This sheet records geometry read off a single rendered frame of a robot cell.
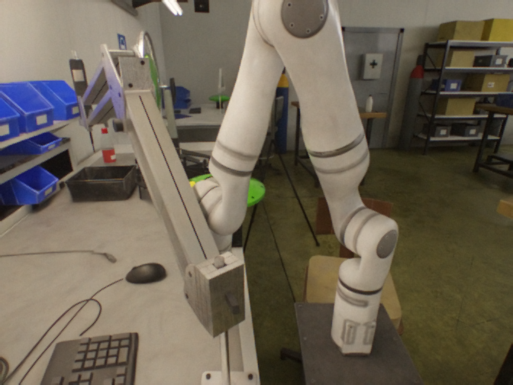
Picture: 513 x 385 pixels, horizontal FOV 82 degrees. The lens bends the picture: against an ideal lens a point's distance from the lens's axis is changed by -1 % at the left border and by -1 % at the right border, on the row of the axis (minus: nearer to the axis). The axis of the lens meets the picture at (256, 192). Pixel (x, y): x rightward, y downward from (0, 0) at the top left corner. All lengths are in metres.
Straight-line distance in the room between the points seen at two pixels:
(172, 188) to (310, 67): 0.26
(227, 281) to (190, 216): 0.11
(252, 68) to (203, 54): 5.13
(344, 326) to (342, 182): 0.35
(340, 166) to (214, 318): 0.28
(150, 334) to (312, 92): 0.58
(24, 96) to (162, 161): 1.14
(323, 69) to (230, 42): 5.20
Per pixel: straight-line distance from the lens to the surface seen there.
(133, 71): 0.55
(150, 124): 0.52
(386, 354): 0.81
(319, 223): 1.46
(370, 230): 0.59
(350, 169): 0.48
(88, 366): 0.69
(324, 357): 0.77
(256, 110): 0.44
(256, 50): 0.46
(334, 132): 0.44
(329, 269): 1.41
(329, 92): 0.42
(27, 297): 0.97
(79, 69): 1.05
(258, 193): 0.97
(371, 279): 0.64
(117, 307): 0.83
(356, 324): 0.71
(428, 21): 6.72
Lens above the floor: 1.44
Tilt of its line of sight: 22 degrees down
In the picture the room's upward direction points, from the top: straight up
